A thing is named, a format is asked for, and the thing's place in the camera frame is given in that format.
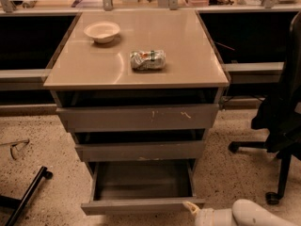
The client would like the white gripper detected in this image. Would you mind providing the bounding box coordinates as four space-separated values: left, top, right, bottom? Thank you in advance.
183 202 234 226

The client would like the grey bottom drawer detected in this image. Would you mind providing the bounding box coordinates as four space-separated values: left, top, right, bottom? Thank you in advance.
81 159 204 216

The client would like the grey drawer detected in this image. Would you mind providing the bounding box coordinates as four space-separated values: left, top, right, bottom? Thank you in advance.
81 159 204 216
75 129 205 162
57 89 218 133

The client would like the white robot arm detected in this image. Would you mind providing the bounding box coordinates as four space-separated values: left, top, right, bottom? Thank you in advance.
183 199 298 226

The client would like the grey middle drawer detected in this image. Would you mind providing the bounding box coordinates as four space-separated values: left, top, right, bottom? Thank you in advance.
75 129 205 162

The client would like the grey drawer cabinet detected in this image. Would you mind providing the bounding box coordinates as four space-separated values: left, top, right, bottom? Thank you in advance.
43 8 230 174

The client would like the grey top drawer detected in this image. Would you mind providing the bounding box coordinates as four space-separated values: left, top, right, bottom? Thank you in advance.
57 89 218 133

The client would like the black office chair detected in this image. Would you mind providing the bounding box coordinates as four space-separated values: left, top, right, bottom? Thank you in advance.
229 12 301 204

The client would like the crumpled chip bag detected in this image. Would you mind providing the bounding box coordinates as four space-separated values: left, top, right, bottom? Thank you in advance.
130 50 166 71

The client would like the black chair base leg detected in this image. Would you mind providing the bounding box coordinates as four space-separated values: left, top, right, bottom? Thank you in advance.
0 166 53 226

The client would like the white paper bowl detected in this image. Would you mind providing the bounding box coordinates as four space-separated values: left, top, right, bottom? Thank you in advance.
84 22 120 44

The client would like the cable on floor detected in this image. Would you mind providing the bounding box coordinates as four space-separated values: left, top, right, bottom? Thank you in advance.
0 137 31 161

